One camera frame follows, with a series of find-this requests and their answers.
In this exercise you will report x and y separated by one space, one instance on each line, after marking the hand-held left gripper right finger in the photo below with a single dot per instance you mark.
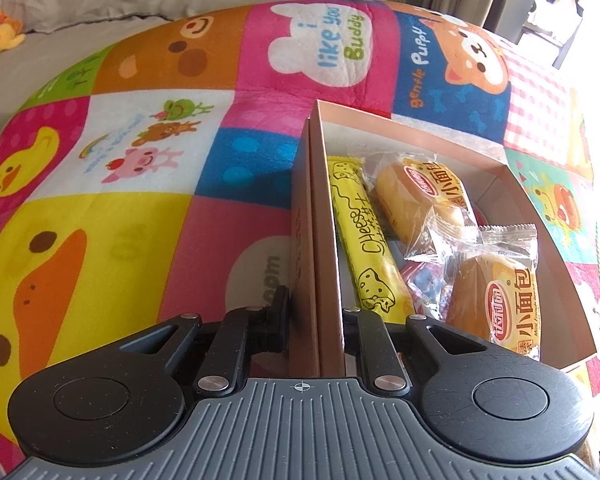
375 342

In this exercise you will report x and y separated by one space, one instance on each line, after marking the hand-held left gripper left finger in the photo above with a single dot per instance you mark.
280 316

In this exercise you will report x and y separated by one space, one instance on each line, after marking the pink snack packet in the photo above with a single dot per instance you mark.
425 280

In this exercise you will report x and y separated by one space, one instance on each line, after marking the yellow cheese stick packet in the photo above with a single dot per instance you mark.
365 240

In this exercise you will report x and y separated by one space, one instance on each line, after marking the small bread packet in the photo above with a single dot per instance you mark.
400 200
452 220
475 290

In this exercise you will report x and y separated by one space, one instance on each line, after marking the pink cardboard box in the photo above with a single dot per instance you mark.
330 130

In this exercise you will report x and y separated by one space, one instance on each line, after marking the colourful cartoon printed blanket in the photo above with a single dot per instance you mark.
130 240

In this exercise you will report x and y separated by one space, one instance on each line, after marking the orange plush toy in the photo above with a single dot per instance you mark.
5 32

